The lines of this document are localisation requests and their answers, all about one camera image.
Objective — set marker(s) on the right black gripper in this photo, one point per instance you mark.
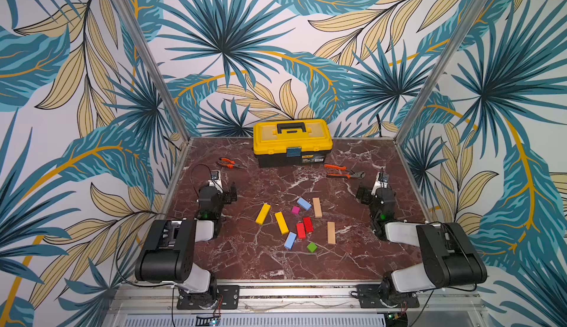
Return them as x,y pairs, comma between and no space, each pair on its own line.
369,195

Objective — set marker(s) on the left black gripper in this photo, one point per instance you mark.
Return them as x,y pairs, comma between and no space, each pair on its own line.
227,198

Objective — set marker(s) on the yellow block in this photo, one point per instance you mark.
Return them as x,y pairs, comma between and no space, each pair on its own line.
263,214
281,223

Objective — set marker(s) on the red block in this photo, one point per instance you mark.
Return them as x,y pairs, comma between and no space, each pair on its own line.
301,231
308,225

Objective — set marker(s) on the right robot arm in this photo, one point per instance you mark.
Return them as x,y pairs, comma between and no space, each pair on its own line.
448,257

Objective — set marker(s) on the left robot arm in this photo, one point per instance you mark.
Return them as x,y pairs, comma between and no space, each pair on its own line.
167,253

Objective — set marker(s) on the natural wood block lower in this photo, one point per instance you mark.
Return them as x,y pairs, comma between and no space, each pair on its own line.
331,233

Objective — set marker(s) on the natural wood block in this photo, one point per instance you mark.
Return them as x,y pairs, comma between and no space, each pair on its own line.
331,233
317,208

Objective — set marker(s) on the natural wood block upper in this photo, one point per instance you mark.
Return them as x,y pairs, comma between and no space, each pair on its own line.
317,208

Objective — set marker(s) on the light blue block upper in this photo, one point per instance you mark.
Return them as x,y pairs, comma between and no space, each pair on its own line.
304,204

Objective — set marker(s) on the light blue block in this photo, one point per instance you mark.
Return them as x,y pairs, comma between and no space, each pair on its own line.
304,204
290,240

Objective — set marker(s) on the green small cube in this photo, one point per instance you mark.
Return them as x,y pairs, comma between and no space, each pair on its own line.
312,247

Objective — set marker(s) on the light blue block lower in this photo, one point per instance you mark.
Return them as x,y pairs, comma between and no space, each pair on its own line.
290,240

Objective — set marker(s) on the yellow black toolbox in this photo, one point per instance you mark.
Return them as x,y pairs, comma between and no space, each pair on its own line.
291,142

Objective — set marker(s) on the large orange-handled pliers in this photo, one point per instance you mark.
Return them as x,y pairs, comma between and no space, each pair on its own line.
343,172

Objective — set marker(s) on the small orange-handled pliers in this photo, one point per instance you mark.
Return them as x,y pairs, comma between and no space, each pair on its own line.
228,163

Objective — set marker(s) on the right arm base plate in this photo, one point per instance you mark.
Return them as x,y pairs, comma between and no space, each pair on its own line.
375,296

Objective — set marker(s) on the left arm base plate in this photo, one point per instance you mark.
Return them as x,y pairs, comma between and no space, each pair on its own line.
208,297

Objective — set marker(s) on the aluminium front rail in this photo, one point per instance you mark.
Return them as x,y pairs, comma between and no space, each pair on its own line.
294,303

